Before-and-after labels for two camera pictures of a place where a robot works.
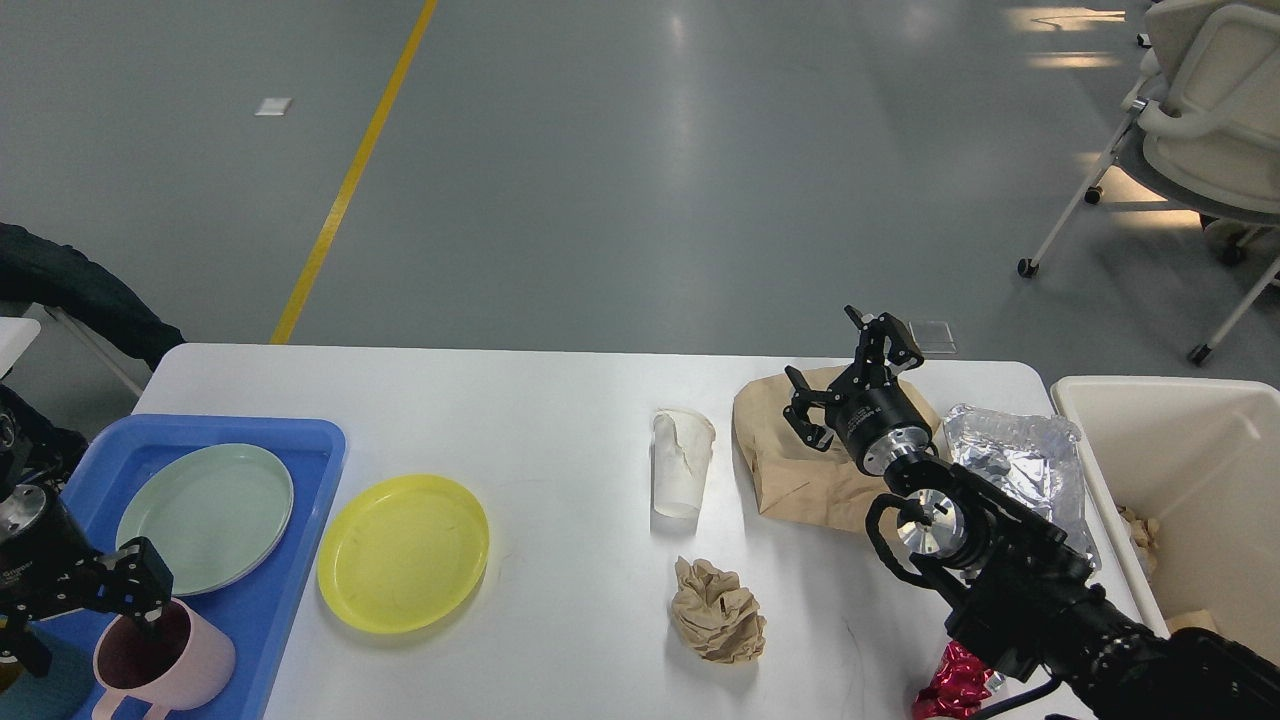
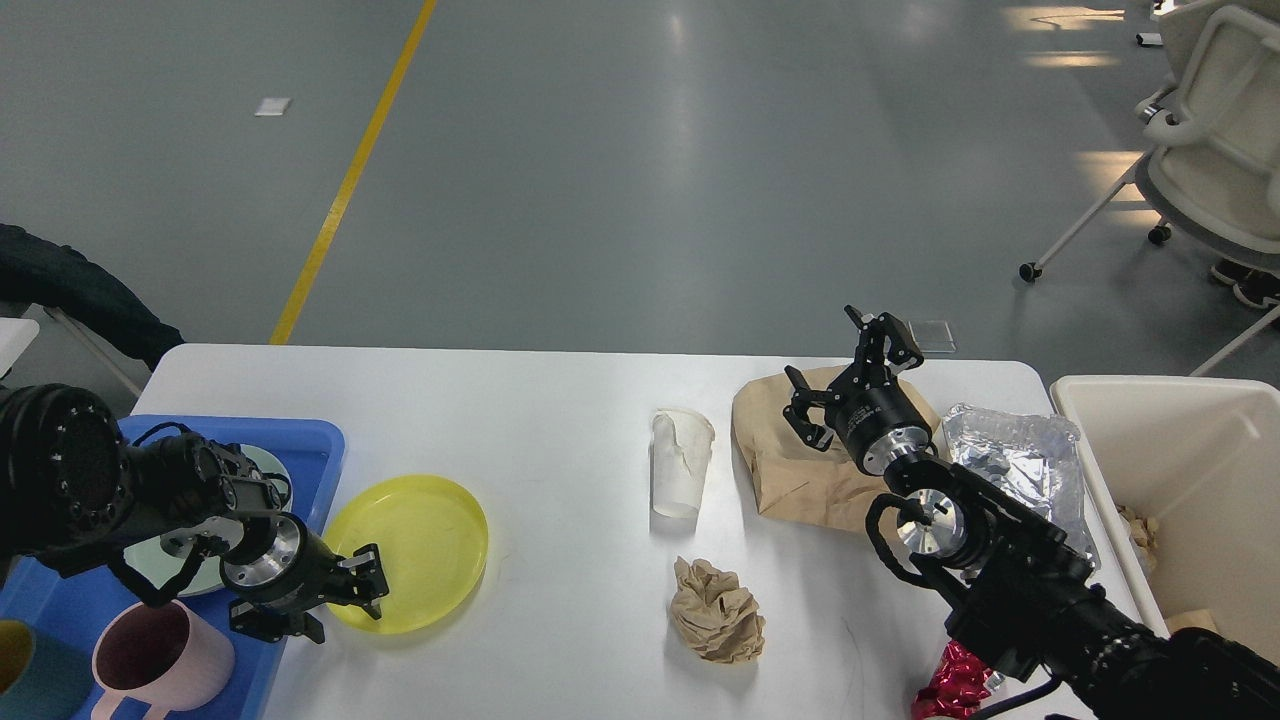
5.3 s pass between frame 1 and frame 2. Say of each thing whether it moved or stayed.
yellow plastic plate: stayed
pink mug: stayed
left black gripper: moved
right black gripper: stayed
